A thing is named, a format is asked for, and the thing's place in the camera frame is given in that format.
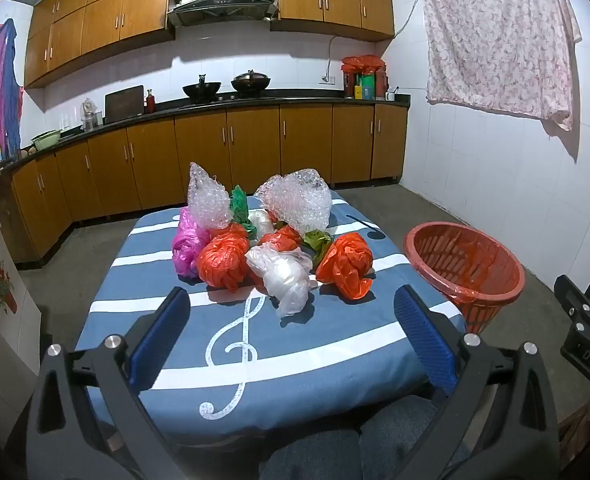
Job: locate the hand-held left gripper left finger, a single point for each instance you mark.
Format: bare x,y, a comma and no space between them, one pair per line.
157,335

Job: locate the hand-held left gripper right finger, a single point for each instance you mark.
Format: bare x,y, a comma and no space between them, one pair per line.
425,335

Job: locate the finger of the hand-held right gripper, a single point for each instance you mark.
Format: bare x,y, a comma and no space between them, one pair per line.
582,305

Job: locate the red plastic basket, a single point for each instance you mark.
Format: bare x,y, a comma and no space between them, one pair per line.
480,305

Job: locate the large orange plastic bag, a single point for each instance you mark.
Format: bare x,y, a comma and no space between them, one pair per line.
222,260

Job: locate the large bubble wrap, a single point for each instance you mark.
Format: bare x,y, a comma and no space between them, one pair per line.
300,200

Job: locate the pink plastic bag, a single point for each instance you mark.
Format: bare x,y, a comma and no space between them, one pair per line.
187,247

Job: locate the blue striped tablecloth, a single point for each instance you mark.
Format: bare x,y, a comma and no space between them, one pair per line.
295,360

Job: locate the clear white plastic bag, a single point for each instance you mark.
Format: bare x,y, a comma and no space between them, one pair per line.
285,275

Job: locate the olive green plastic bag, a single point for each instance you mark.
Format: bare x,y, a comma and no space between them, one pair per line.
317,242

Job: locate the small crumpled bubble wrap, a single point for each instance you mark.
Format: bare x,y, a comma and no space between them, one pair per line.
207,200

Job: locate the small white plastic bag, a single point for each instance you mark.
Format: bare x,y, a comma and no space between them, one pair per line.
261,222

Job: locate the flower decal tile panel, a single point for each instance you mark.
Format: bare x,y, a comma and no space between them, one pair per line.
5,320

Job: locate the dark green plastic bag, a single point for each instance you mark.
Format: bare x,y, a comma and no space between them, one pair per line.
239,205

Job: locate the person's jeans legs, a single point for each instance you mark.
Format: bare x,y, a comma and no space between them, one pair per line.
325,455

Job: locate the flat orange plastic bag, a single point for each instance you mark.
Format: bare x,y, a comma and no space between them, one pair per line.
282,237

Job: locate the wooden base cabinets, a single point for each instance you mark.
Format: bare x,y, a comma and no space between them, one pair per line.
200,150

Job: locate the green basin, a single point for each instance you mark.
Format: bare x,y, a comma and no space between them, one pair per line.
45,140

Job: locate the clear glass jar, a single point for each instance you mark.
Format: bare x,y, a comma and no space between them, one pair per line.
90,117

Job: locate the red bottle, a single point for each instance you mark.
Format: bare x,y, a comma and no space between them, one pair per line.
150,104

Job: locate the dark cutting board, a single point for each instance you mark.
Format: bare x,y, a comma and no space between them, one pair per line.
125,105

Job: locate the black wok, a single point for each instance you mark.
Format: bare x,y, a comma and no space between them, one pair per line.
202,91

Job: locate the small yellow blue box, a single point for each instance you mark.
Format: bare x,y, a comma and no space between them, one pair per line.
361,92

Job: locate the red canister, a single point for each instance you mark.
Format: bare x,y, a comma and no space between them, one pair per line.
349,85
381,85

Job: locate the green canister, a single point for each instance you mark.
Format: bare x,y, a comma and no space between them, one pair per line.
369,85

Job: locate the black kitchen countertop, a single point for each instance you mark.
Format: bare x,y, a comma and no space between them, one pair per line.
305,99

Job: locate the black pot with lid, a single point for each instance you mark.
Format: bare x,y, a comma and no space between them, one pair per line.
250,85

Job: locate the orange bag on canisters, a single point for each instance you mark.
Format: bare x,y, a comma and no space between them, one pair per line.
362,63

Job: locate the pink floral hanging sheet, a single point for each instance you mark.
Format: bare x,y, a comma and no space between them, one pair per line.
500,35

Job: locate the white wall outlet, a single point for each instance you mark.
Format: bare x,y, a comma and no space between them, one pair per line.
328,79

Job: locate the wooden wall cabinets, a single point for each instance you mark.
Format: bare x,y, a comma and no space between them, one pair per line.
100,10

